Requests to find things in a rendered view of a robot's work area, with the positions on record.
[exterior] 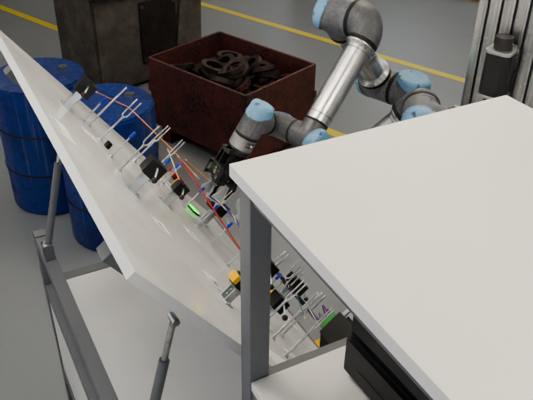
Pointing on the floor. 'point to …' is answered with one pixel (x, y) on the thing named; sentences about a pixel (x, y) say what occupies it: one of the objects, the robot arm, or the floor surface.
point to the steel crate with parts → (226, 89)
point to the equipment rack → (401, 251)
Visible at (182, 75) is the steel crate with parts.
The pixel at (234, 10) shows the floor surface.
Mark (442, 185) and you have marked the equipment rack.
